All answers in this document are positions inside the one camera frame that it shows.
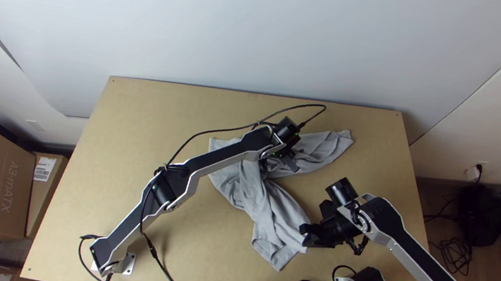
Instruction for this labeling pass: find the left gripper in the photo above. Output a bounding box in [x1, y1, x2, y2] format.
[262, 134, 305, 175]

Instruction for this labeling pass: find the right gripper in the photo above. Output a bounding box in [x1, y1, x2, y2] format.
[296, 210, 360, 254]

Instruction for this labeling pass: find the grey t-shirt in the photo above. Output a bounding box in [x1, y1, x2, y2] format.
[193, 113, 356, 280]

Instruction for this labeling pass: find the black bag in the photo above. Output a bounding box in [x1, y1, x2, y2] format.
[452, 182, 501, 251]

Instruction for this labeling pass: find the small cardboard box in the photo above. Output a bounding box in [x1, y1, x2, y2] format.
[22, 151, 70, 242]

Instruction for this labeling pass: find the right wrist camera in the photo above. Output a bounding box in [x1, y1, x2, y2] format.
[317, 199, 341, 222]

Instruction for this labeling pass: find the white wall outlet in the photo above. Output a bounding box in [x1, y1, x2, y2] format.
[462, 159, 489, 184]

